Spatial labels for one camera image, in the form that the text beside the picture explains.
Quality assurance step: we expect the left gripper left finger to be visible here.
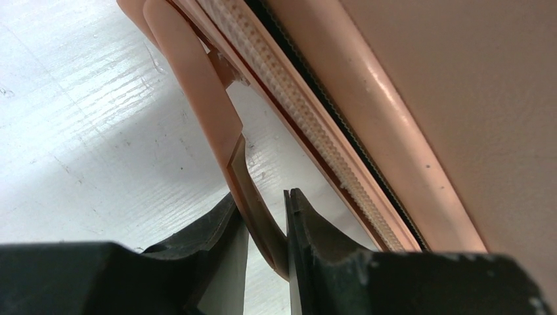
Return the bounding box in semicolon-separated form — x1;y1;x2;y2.
1;195;247;314

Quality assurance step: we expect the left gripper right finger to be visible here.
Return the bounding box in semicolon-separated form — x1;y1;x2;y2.
284;188;552;314

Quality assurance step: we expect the pink hard-shell suitcase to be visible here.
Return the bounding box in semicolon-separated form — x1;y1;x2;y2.
118;1;556;314

